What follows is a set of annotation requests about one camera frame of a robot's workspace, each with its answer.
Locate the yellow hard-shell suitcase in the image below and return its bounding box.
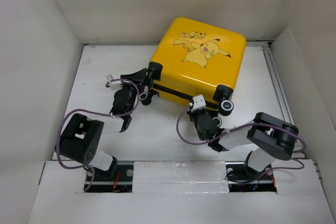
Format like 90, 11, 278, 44
147, 17, 247, 116

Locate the white foam board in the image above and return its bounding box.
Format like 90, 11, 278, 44
132, 161, 229, 194

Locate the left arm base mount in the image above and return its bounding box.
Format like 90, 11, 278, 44
83, 161, 134, 193

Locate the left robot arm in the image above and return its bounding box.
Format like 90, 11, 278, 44
55, 68, 150, 180

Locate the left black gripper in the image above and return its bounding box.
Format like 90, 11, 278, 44
120, 69, 148, 115

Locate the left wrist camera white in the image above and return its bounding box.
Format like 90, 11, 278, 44
105, 74, 122, 90

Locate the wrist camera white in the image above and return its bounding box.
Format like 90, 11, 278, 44
105, 74, 122, 90
189, 94, 206, 113

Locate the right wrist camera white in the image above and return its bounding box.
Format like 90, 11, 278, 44
189, 94, 206, 113

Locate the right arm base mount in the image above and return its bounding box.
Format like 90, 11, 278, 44
225, 162, 277, 193

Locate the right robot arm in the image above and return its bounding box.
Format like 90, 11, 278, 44
186, 109, 299, 184

